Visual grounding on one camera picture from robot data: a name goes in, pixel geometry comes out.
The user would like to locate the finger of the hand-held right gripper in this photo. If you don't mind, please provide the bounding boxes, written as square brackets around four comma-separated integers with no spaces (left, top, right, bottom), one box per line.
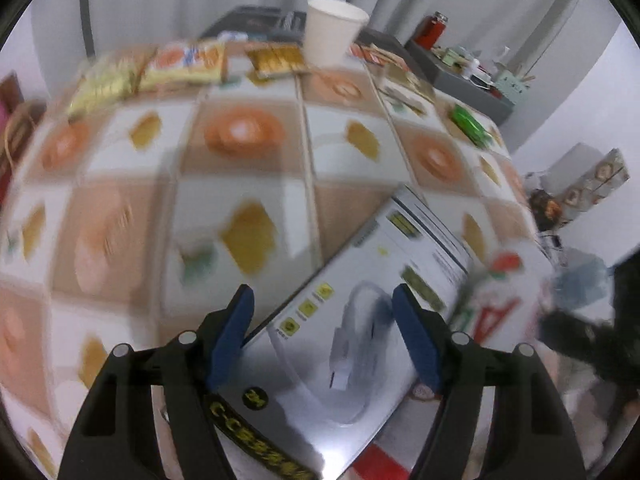
[539,309,608,361]

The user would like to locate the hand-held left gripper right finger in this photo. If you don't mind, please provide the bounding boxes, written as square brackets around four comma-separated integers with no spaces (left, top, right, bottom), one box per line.
[391,282,586,480]

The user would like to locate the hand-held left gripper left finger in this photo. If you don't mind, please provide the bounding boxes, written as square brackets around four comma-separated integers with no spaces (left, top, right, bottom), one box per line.
[59,284,256,480]

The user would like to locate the grey product box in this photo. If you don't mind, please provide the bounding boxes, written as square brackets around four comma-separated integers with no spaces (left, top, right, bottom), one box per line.
[202,185,476,480]

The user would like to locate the clear plastic trash bag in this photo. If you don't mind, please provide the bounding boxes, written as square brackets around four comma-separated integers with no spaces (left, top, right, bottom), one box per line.
[524,170,568,243]

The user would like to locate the blue plastic bag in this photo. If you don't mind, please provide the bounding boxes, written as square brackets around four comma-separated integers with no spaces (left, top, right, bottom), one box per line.
[552,255,612,307]

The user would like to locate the red and white printed packet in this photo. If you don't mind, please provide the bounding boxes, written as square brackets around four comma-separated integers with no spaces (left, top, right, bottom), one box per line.
[350,252,525,480]

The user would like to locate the patterned cardboard box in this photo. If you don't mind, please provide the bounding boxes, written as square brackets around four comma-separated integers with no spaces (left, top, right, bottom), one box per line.
[554,147,631,217]

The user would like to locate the patterned tablecloth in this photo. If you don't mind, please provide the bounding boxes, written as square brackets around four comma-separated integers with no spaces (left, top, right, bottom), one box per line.
[0,42,556,480]

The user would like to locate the small green packet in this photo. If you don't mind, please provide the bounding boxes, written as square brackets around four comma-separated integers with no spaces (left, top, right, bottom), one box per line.
[450,104,494,149]

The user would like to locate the light green container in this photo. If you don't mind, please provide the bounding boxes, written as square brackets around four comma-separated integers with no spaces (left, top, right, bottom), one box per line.
[492,70,532,102]

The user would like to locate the dark grey cabinet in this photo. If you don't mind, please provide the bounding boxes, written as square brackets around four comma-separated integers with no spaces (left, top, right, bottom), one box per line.
[404,40,516,127]

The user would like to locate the orange and white snack packet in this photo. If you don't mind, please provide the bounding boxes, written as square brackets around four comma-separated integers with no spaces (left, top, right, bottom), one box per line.
[140,40,227,93]

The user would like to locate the small golden snack packet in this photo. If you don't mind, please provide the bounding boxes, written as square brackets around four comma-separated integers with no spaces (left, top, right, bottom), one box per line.
[247,45,309,80]

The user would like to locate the yellow snack packet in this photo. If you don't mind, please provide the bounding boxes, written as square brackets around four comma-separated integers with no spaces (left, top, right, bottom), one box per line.
[67,55,147,117]

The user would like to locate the brown paper bag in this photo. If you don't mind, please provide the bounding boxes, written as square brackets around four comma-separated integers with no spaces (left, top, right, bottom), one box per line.
[0,102,47,182]

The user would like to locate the orange sachets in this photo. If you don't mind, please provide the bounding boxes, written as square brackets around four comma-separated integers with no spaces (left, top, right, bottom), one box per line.
[350,44,402,65]

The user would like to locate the red bottle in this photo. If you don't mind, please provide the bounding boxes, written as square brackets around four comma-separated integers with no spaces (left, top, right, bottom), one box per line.
[412,11,449,52]

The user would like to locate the black device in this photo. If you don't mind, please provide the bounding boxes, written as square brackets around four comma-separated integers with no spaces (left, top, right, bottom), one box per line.
[200,5,403,61]

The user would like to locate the white paper cup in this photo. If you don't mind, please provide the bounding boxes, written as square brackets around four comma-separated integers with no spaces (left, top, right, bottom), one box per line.
[303,0,371,68]

